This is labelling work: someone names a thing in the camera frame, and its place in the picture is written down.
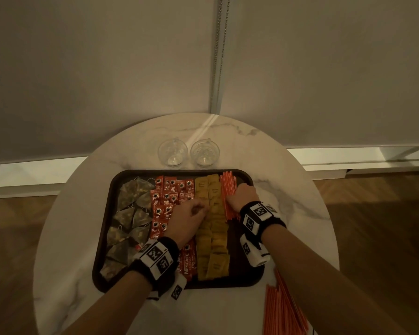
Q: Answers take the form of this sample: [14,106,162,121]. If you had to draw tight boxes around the person's right hand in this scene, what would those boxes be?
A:
[226,183,260,213]

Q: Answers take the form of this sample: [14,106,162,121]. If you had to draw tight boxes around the person's left hand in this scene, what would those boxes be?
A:
[163,198,210,250]

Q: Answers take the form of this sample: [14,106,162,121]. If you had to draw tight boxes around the red stir sticks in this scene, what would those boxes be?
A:
[219,170,241,221]

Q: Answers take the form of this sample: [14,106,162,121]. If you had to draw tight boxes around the red Nescafe sachets group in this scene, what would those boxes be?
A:
[149,175,198,281]

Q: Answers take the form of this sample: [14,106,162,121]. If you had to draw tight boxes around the neat columns of sugar packets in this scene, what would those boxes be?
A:
[194,173,231,281]

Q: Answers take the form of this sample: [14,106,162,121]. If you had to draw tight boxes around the neat cluster of tea bags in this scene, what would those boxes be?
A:
[100,177,155,281]

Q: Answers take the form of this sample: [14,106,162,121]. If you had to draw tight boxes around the dark brown tray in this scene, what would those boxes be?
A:
[92,169,265,294]

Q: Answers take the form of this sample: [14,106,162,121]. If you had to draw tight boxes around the pile of orange stick packets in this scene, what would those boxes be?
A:
[263,268,310,335]

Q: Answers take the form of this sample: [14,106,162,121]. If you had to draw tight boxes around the person's left forearm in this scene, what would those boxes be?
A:
[61,272,153,335]

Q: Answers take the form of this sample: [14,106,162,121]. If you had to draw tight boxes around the person's right forearm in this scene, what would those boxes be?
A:
[262,225,409,335]

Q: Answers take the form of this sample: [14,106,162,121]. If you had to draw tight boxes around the black right wristband with markers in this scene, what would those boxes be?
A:
[239,201,287,243]

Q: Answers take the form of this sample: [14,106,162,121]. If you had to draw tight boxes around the black wristband with markers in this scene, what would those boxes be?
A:
[239,201,287,243]
[127,236,180,297]

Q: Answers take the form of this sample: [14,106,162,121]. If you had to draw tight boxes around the clear glass cup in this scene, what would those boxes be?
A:
[157,137,189,168]
[190,138,220,168]

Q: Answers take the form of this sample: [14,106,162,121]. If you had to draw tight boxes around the black left wristband with markers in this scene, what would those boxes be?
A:
[127,236,180,297]

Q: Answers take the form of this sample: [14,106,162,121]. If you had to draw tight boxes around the round white marble table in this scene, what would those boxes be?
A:
[0,146,419,199]

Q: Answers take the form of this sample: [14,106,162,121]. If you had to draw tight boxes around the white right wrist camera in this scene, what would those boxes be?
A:
[240,234,270,268]

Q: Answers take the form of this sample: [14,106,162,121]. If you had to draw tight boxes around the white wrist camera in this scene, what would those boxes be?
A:
[148,272,188,301]
[240,234,270,268]

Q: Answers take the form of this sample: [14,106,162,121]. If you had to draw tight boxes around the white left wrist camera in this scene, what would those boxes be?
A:
[148,272,188,301]

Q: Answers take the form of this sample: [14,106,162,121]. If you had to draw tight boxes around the perforated metal wall rail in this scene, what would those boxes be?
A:
[209,0,232,115]

